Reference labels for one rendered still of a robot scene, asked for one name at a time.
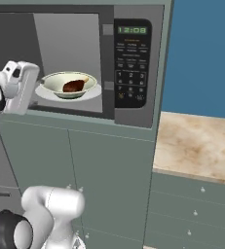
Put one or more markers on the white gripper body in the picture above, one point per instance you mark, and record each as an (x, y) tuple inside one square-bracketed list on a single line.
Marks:
[(23, 87)]

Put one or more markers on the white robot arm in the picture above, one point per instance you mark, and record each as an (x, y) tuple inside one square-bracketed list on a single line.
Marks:
[(52, 207)]

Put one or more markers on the pale green bowl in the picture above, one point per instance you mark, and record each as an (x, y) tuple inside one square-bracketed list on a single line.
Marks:
[(54, 85)]

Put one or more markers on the brown steak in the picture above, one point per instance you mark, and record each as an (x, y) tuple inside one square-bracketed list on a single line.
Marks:
[(72, 86)]

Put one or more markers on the grey-green cupboard door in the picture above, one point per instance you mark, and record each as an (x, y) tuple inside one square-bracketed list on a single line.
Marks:
[(114, 241), (39, 155), (114, 181)]

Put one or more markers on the grey microwave oven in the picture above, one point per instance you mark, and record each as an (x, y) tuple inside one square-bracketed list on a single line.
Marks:
[(135, 118)]

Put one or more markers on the microwave start button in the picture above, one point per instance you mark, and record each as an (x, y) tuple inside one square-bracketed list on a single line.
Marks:
[(140, 97)]

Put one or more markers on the grey-green lower cupboard door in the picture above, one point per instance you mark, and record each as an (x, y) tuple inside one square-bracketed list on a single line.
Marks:
[(114, 241)]

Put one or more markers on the grey cupboard panel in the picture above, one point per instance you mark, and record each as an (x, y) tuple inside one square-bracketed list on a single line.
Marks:
[(2, 155)]

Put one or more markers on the small silver cupboard knob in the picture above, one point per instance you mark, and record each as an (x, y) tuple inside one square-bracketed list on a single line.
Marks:
[(87, 235), (81, 189), (68, 186)]

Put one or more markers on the grey-green drawer front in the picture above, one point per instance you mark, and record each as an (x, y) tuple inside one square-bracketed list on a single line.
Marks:
[(214, 217), (169, 233), (188, 184)]

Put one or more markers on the small silver drawer knob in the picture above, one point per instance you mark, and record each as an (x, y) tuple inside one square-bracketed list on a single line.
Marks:
[(203, 189), (189, 232), (195, 213)]

